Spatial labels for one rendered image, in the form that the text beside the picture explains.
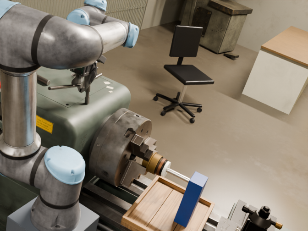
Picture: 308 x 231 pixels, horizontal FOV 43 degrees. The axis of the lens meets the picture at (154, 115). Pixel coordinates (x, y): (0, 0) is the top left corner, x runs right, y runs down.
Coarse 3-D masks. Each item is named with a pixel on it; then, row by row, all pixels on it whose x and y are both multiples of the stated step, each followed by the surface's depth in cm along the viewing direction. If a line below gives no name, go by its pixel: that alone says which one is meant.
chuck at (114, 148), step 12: (120, 120) 154; (132, 120) 156; (144, 120) 158; (120, 132) 151; (144, 132) 164; (108, 144) 150; (120, 144) 149; (108, 156) 150; (120, 156) 149; (132, 156) 168; (96, 168) 155; (108, 168) 152; (120, 168) 154; (108, 180) 157; (120, 180) 161
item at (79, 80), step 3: (75, 75) 143; (78, 75) 144; (75, 78) 143; (78, 78) 145; (81, 78) 146; (72, 81) 142; (75, 81) 144; (78, 81) 146; (81, 81) 146; (78, 87) 147; (78, 90) 148
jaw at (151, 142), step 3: (147, 138) 172; (150, 138) 173; (144, 141) 170; (147, 141) 170; (150, 141) 171; (153, 141) 172; (147, 144) 168; (150, 144) 169; (153, 144) 170; (150, 147) 167; (153, 147) 168; (156, 147) 169; (153, 150) 166; (153, 153) 164
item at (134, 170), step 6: (132, 162) 161; (126, 168) 162; (132, 168) 161; (138, 168) 161; (144, 168) 160; (126, 174) 161; (132, 174) 161; (138, 174) 160; (144, 174) 160; (126, 180) 161; (132, 180) 163; (126, 186) 161
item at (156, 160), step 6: (156, 156) 159; (162, 156) 160; (144, 162) 159; (150, 162) 157; (156, 162) 157; (162, 162) 157; (150, 168) 158; (156, 168) 157; (162, 168) 156; (156, 174) 159
